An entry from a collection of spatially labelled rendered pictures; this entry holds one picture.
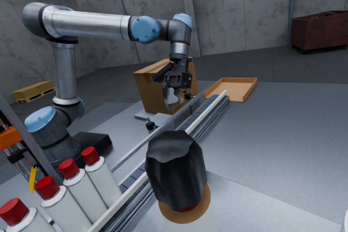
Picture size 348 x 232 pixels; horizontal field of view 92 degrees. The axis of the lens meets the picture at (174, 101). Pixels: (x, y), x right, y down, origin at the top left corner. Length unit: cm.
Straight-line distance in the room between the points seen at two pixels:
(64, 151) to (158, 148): 70
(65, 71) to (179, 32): 52
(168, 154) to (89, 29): 49
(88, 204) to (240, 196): 39
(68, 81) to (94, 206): 55
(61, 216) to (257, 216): 44
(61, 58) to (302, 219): 94
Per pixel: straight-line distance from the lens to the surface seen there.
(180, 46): 64
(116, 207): 57
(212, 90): 124
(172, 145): 23
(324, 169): 72
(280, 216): 52
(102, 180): 52
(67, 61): 87
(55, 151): 90
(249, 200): 53
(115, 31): 58
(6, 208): 48
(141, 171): 66
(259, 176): 65
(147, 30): 53
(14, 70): 884
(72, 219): 53
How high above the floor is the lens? 132
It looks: 24 degrees down
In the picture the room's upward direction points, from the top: 13 degrees counter-clockwise
